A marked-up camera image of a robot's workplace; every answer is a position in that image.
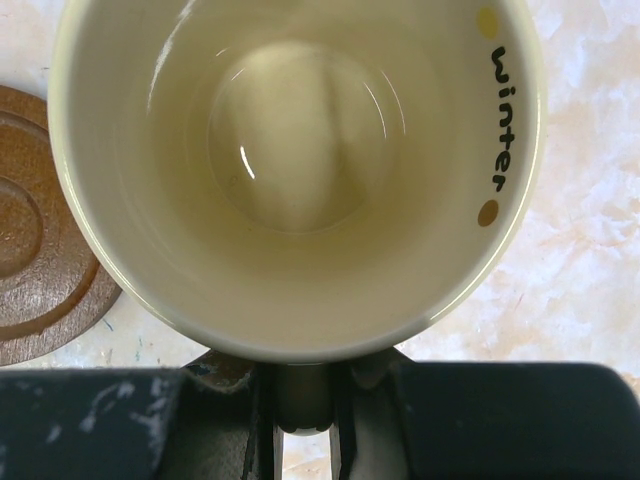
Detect dark brown coaster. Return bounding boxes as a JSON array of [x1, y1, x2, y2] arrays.
[[1, 86, 121, 366]]

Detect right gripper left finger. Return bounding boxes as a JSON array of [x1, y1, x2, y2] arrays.
[[1, 351, 280, 479]]

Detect cream yellow mug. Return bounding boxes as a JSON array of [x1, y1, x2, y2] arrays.
[[48, 1, 544, 432]]

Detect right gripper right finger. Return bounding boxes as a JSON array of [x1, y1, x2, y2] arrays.
[[330, 349, 639, 479]]

